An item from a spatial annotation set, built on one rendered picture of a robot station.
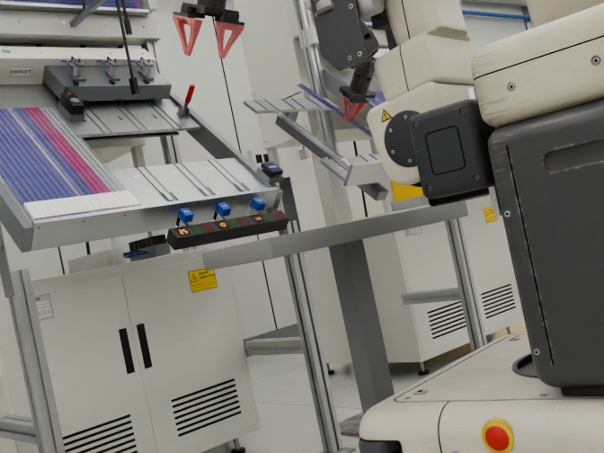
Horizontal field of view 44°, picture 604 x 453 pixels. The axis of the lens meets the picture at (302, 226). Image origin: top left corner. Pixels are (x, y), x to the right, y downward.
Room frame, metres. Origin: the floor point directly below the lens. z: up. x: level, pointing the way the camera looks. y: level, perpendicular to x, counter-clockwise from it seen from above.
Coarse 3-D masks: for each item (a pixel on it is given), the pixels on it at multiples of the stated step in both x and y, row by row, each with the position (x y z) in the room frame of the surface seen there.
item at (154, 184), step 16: (208, 160) 2.02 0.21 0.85; (224, 160) 2.05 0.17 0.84; (128, 176) 1.83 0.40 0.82; (144, 176) 1.85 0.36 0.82; (160, 176) 1.87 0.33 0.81; (176, 176) 1.90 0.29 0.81; (192, 176) 1.92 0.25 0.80; (208, 176) 1.94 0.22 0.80; (224, 176) 1.97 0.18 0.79; (240, 176) 2.00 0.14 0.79; (144, 192) 1.79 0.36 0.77; (160, 192) 1.80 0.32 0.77; (176, 192) 1.83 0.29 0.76; (192, 192) 1.85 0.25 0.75; (208, 192) 1.87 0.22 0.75; (224, 192) 1.90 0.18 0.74
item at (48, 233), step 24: (240, 192) 1.88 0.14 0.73; (264, 192) 1.93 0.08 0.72; (72, 216) 1.58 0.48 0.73; (96, 216) 1.61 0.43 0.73; (120, 216) 1.66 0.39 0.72; (144, 216) 1.70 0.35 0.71; (168, 216) 1.75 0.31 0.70; (216, 216) 1.86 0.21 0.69; (240, 216) 1.92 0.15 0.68; (48, 240) 1.57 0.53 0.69; (72, 240) 1.61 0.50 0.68; (96, 240) 1.66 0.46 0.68
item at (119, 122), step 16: (0, 96) 1.97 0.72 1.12; (16, 96) 2.00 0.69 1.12; (32, 96) 2.03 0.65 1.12; (48, 96) 2.05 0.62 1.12; (96, 112) 2.06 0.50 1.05; (112, 112) 2.09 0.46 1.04; (128, 112) 2.11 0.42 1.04; (144, 112) 2.14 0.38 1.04; (160, 112) 2.18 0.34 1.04; (80, 128) 1.96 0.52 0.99; (96, 128) 1.98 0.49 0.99; (112, 128) 2.01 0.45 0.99; (128, 128) 2.04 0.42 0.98; (144, 128) 2.06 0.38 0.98; (160, 128) 2.09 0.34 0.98; (176, 128) 2.12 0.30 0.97; (192, 128) 2.16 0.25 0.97
